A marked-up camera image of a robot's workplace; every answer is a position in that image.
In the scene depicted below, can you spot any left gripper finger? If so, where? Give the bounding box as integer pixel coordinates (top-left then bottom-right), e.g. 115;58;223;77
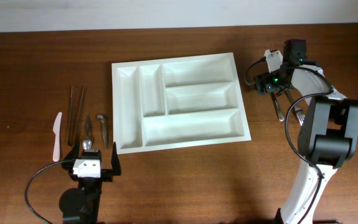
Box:
111;142;121;175
64;142;80;161

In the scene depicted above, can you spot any silver fork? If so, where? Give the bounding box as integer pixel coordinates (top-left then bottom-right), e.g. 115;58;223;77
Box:
270;93;285;121
285;90;305;126

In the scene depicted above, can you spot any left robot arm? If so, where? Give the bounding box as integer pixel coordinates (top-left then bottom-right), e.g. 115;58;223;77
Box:
59;143;121;223

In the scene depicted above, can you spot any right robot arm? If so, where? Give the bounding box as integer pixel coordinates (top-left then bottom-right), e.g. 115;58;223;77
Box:
254;39;358;223

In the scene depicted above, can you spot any small silver teaspoon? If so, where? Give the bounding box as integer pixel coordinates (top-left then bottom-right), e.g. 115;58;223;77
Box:
82;115;92;150

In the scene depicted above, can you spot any pink plastic knife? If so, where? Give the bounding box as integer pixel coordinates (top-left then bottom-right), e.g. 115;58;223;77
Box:
52;112;62;162

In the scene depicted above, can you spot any small bent metal spoon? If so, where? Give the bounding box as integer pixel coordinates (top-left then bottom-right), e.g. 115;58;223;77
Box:
97;114;108;151

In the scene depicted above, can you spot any white plastic cutlery tray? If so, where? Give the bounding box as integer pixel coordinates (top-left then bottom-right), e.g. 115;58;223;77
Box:
111;53;251;154

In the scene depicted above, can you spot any right black cable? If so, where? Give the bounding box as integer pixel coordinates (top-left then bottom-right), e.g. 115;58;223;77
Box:
243;57;335;224

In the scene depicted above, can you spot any black cable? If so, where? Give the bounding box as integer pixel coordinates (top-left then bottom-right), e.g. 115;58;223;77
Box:
24;159;73;224
243;57;335;224

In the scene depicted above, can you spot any left black cable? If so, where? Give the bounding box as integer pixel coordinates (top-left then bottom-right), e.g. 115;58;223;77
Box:
24;159;73;224

